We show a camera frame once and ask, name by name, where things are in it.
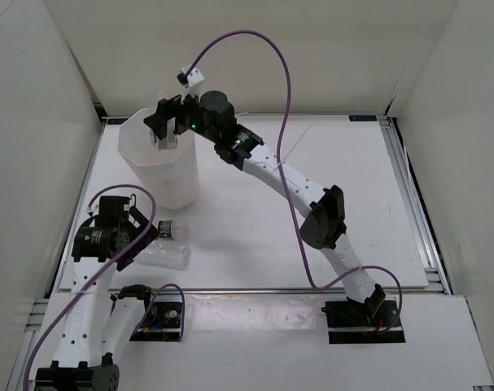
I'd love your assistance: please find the white cable tie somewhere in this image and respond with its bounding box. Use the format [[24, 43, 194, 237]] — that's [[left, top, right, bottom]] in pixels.
[[276, 121, 314, 169]]

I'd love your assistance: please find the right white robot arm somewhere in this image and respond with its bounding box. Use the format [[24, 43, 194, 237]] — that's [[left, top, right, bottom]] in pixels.
[[143, 70, 385, 326]]

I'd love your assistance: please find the blue white label plastic bottle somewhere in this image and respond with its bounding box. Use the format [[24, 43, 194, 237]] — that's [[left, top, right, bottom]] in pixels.
[[150, 118, 178, 151]]

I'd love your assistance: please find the clear unlabelled plastic bottle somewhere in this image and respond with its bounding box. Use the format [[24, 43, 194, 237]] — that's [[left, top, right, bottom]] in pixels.
[[134, 239, 190, 270]]

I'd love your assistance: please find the white octagonal plastic bin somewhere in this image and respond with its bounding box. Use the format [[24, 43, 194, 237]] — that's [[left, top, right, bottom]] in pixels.
[[118, 108, 199, 209]]

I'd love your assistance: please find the black label plastic bottle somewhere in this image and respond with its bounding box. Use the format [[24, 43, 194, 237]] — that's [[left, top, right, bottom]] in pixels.
[[157, 219, 188, 242]]

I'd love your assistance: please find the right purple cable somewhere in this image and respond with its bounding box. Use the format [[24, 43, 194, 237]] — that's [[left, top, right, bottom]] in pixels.
[[177, 30, 403, 333]]

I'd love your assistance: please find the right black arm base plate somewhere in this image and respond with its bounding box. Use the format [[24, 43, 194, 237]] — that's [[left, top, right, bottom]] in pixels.
[[321, 299, 406, 345]]

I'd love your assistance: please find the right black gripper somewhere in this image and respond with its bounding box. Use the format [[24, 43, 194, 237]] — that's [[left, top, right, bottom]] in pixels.
[[146, 85, 221, 143]]

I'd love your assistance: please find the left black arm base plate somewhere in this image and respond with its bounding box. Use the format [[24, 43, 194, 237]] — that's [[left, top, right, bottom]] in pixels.
[[130, 292, 186, 343]]

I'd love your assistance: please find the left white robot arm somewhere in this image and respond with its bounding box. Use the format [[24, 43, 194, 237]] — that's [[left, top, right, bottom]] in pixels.
[[34, 195, 158, 390]]

